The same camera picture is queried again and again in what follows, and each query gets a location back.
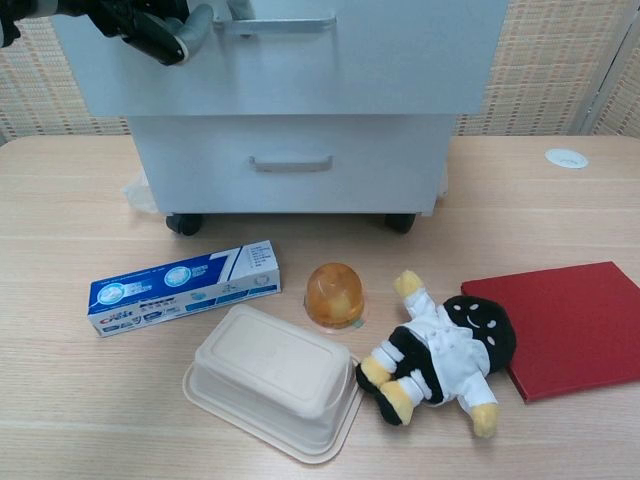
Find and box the woven folding screen panel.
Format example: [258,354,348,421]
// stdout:
[0,14,136,146]
[452,0,626,136]
[594,0,640,136]

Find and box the small white cabinet drawer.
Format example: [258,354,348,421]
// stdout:
[129,115,455,213]

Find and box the black plush doll white coat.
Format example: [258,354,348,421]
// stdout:
[354,269,519,440]

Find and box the beige pulp food tray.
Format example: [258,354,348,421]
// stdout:
[183,304,362,464]

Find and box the orange jelly cup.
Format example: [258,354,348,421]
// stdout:
[303,262,370,335]

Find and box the black caster wheel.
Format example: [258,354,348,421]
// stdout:
[384,213,416,234]
[166,213,204,236]

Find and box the blue white toothpaste box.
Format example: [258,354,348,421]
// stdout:
[88,239,283,340]

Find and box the white round cable grommet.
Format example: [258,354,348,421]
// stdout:
[543,147,590,170]

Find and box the medium white cabinet drawer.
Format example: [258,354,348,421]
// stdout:
[52,0,509,119]

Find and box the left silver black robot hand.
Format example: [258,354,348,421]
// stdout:
[84,0,254,66]

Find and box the red square notebook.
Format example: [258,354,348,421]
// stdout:
[459,260,640,403]

